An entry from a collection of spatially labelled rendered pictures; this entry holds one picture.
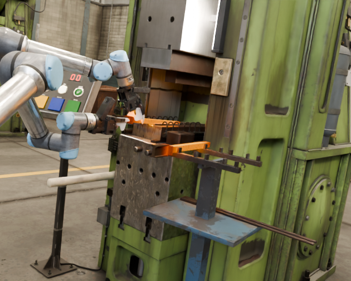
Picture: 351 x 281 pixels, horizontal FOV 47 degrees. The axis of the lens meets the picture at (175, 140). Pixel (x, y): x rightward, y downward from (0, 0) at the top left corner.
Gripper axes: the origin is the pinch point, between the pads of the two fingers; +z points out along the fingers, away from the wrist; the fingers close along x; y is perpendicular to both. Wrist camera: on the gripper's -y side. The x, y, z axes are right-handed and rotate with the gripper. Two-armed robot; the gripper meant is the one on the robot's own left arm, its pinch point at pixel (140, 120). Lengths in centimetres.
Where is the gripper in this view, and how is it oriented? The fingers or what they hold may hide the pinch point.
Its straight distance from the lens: 197.6
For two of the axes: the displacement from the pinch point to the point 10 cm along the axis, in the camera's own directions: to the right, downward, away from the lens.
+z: 2.0, 8.4, 5.0
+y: -6.3, 5.0, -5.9
